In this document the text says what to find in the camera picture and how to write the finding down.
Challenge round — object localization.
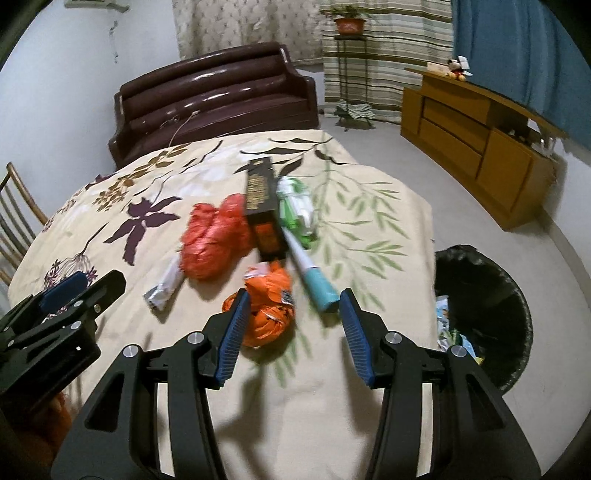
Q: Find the blue curtain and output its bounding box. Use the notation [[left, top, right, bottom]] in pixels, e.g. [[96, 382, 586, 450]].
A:
[[450, 0, 591, 140]]

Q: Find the white and teal tube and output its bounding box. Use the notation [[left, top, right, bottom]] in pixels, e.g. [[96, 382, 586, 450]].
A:
[[281, 228, 340, 315]]

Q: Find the large orange plastic bag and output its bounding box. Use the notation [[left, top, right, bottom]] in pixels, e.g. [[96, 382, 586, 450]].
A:
[[179, 194, 252, 281]]

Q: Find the wooden chair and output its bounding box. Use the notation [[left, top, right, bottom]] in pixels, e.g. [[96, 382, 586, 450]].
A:
[[0, 161, 49, 287]]

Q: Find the striped curtain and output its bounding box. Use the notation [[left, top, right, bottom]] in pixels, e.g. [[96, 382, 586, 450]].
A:
[[318, 0, 455, 124]]

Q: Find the wooden cabinet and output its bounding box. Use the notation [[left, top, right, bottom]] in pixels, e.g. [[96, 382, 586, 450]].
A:
[[401, 67, 568, 232]]

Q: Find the mouse plush toy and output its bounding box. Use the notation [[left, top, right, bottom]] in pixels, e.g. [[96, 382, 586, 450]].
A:
[[445, 55, 474, 81]]

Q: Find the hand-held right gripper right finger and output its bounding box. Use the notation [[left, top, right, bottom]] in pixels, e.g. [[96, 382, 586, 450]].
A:
[[339, 288, 541, 480]]

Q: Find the beige patterned curtain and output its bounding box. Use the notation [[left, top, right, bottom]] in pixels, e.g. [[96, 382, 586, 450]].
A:
[[172, 0, 324, 63]]

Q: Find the green and white packet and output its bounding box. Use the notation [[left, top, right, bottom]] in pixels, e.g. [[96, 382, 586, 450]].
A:
[[277, 175, 319, 250]]

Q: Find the blue and white pouch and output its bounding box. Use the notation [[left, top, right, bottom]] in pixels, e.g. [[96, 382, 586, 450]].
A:
[[435, 295, 465, 352]]

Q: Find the checked cloth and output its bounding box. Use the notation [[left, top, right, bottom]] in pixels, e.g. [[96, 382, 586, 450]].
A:
[[335, 99, 375, 121]]

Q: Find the small orange plastic bag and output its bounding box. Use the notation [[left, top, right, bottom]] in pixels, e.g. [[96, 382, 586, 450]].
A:
[[222, 261, 296, 349]]

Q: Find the black metal plant stand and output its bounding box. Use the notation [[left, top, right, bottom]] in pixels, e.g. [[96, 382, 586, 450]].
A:
[[333, 33, 368, 118]]

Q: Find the dark brown carton box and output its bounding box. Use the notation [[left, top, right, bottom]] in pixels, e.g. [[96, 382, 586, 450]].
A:
[[244, 157, 293, 265]]

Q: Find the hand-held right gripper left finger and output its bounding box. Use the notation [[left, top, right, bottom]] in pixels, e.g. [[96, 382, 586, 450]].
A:
[[50, 288, 252, 480]]

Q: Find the potted plant in red pot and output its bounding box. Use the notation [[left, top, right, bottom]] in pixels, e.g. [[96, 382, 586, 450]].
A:
[[323, 4, 370, 35]]

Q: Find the black trash bin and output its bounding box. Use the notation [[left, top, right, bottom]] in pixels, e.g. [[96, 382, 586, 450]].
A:
[[434, 244, 534, 395]]

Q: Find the dark brown leather sofa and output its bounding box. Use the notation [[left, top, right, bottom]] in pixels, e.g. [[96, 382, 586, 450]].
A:
[[108, 41, 319, 169]]

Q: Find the silver sachet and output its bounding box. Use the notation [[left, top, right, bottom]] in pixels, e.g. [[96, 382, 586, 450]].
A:
[[143, 254, 185, 311]]

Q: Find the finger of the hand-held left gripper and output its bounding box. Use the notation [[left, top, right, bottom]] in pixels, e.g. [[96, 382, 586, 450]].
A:
[[0, 271, 90, 335], [9, 270, 127, 352]]

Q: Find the thin white cable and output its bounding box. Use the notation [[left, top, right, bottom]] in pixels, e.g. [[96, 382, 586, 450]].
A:
[[168, 110, 199, 146]]

